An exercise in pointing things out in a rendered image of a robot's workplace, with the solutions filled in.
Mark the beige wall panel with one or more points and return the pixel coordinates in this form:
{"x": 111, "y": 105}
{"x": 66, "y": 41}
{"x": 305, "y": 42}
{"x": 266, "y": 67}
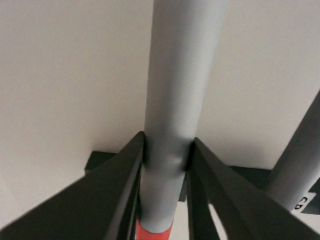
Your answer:
{"x": 73, "y": 79}

